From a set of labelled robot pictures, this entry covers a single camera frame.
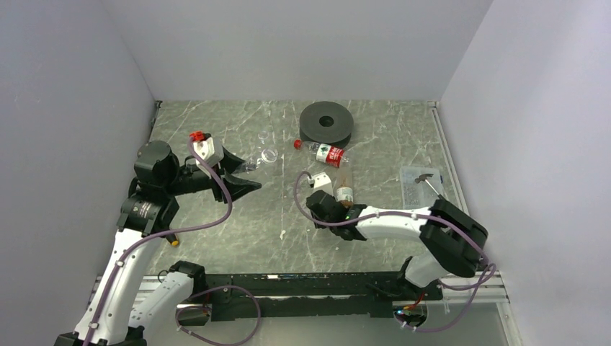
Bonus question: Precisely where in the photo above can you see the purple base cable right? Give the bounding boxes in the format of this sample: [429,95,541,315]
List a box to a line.
[394,262,497,334]

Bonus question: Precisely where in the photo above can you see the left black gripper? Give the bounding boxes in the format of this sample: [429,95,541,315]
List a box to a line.
[164,146,261,203]

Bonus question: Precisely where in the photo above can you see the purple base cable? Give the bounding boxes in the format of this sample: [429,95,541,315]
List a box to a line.
[174,284,262,346]
[394,262,497,334]

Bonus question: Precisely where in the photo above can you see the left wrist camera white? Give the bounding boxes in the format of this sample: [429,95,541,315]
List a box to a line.
[189,131,225,167]

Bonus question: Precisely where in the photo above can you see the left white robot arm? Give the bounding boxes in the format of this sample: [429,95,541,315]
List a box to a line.
[55,132,261,345]

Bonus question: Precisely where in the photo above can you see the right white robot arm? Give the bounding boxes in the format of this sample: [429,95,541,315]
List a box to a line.
[305,190,489,299]

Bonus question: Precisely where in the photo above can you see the clear bottle red label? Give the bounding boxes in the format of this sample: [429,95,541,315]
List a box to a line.
[293,139,352,168]

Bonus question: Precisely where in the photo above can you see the clear plastic tray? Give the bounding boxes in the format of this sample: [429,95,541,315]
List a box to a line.
[399,166,445,209]

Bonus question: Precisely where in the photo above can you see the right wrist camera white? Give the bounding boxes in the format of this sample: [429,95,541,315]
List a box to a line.
[308,172,334,195]

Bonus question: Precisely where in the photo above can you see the hammer in tray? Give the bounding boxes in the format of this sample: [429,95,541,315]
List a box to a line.
[414,173,445,200]

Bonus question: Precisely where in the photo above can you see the aluminium rail right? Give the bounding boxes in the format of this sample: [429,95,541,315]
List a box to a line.
[427,101,483,291]

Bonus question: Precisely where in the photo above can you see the clear bottle white cap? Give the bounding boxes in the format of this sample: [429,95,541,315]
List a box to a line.
[237,147,278,173]

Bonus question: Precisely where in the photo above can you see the brown bottle green cap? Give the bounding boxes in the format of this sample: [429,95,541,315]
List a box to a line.
[334,164,354,208]

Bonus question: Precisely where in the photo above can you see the black yellow screwdriver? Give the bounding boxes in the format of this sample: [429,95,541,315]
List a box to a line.
[164,234,180,247]

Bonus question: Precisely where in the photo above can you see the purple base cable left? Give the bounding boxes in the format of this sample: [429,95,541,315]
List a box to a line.
[174,284,262,346]

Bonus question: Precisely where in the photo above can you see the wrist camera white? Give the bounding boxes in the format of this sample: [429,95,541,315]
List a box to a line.
[308,172,334,195]
[189,131,225,167]

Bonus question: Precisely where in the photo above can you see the black base frame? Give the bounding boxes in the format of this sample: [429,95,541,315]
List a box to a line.
[168,261,443,327]

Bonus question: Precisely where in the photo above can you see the black round disc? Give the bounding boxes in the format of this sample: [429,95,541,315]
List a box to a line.
[298,101,354,148]

